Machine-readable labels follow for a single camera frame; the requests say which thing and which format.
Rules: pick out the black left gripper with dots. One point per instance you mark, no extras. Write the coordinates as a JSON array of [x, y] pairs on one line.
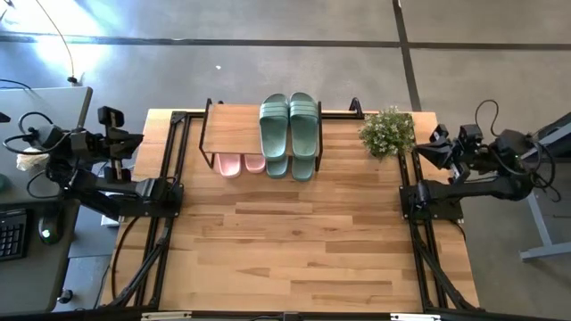
[[107, 117]]

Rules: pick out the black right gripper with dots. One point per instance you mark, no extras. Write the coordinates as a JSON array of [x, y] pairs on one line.
[[473, 156]]

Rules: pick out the green rubber slide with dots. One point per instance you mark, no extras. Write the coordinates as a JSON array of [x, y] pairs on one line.
[[274, 127], [277, 168], [303, 169], [304, 125]]

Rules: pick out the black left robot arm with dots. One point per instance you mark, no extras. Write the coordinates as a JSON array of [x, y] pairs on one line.
[[111, 194]]

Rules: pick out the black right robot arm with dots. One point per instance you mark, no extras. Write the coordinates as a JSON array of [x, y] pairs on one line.
[[468, 191]]

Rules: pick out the potted green plant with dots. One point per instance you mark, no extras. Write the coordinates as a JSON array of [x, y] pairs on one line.
[[387, 133]]

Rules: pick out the white power strip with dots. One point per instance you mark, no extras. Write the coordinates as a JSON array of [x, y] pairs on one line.
[[107, 220]]

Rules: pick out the crumpled white paper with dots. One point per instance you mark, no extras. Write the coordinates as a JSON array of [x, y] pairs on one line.
[[24, 161]]

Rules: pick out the black computer mouse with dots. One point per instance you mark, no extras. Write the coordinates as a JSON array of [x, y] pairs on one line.
[[50, 229]]

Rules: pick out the grey desk with metal legs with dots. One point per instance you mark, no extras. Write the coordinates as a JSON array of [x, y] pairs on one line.
[[540, 223]]

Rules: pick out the black keyboard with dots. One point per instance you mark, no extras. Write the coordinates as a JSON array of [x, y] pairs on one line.
[[11, 236]]

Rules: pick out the black desk caster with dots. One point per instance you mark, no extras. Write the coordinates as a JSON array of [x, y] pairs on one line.
[[65, 296]]

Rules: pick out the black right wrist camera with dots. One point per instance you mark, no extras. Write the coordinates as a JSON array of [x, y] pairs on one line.
[[471, 134]]

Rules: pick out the black aluminium rig frame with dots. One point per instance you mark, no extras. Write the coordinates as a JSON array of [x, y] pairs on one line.
[[178, 129]]

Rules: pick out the wooden shelf with black frame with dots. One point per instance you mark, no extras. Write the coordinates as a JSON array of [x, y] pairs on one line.
[[232, 129]]

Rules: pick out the silver metal bracket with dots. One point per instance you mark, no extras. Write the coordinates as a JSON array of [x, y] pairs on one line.
[[165, 316], [415, 317]]

